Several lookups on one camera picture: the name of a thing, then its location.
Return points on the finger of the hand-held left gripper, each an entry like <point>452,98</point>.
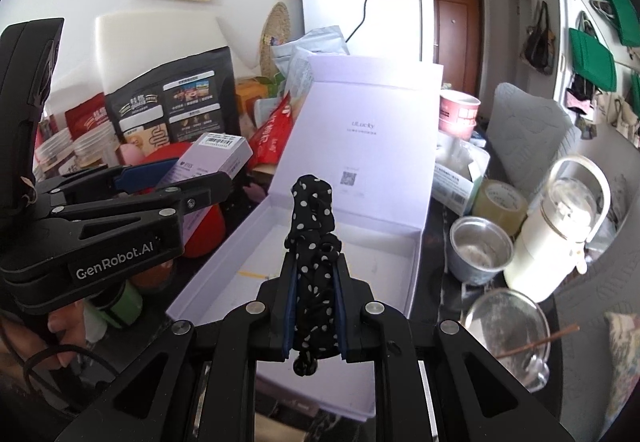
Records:
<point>200,192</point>
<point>142,174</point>

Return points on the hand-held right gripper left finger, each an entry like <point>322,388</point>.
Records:
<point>290,322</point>

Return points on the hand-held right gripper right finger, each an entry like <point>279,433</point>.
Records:
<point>341,322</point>

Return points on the small purple carton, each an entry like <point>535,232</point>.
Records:
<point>220,154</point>

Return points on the black polka dot scrunchie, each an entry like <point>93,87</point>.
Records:
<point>312,222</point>

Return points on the lavender gift box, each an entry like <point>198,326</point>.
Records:
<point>365,131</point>

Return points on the brown shoulder bag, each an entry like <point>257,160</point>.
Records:
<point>537,41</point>

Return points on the person's left hand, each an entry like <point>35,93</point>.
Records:
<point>70,332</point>

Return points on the red canister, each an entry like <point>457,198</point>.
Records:
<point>205,232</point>

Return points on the black jar green label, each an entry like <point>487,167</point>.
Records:
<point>125,309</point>

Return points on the tall clear plastic jar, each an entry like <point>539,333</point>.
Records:
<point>95,141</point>

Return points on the red brown snack pouch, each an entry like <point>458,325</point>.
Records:
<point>92,114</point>

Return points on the black printed snack bag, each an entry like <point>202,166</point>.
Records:
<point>150,86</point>

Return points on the brown filled jar white label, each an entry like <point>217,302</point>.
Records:
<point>55,149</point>

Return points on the red snack bag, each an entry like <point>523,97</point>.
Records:
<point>272,131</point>

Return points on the orange carton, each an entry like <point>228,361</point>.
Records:
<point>250,96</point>

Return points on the white foam board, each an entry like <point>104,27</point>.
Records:
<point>150,31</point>

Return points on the metal cup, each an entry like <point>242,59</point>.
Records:
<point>480,252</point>

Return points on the glass mug cartoon print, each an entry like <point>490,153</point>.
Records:
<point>500,322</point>

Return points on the woven straw fan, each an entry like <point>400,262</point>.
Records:
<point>276,36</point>

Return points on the white green tissue box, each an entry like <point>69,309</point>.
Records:
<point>452,187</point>

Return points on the silver foil pouch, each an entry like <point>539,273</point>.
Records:
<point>320,44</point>

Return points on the clear packing tape roll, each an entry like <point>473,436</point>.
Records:
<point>500,207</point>

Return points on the thin stirring stick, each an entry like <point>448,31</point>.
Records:
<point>555,336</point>

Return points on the pink paper cup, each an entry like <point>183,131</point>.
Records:
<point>460,114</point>

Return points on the grey padded chair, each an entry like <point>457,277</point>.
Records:
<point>530,121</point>
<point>590,282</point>

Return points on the white refrigerator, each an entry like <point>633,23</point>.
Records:
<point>395,26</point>

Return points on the floral cushion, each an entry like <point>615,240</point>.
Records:
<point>625,362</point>

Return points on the brown wooden door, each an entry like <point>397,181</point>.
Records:
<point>455,36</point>

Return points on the green tote bag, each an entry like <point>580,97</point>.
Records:
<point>592,59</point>

